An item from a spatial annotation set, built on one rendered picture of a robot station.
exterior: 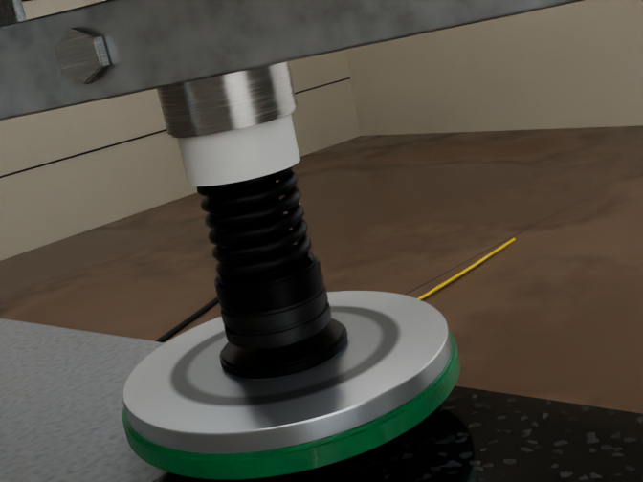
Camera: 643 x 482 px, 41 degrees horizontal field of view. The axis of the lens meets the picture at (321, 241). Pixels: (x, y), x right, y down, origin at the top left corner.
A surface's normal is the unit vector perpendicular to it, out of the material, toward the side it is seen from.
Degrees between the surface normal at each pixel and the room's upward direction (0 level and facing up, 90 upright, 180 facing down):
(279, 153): 90
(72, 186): 90
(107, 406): 0
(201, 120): 90
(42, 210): 90
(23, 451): 0
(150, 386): 0
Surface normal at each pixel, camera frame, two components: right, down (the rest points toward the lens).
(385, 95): -0.72, 0.32
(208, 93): -0.17, 0.29
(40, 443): -0.19, -0.95
